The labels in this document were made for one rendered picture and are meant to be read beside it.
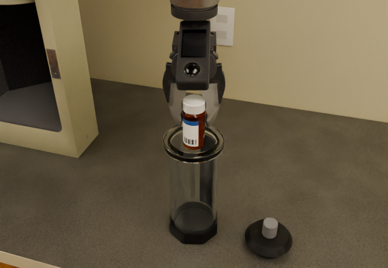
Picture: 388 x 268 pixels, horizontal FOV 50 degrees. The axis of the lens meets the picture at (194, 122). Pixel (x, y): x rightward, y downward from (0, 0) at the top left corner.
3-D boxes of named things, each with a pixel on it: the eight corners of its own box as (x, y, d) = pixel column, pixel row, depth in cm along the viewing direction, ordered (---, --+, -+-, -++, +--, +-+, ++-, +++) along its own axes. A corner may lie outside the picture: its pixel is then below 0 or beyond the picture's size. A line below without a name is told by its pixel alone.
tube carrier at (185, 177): (219, 204, 91) (223, 122, 79) (220, 244, 82) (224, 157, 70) (169, 203, 91) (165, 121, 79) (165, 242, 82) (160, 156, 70)
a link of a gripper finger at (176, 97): (182, 111, 78) (191, 67, 73) (180, 130, 73) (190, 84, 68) (165, 108, 77) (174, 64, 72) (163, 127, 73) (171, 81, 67)
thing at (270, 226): (287, 228, 86) (291, 205, 83) (294, 265, 79) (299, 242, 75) (242, 227, 87) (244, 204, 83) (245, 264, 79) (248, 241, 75)
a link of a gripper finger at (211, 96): (224, 110, 77) (216, 65, 72) (224, 127, 72) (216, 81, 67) (207, 112, 78) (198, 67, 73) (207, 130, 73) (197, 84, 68)
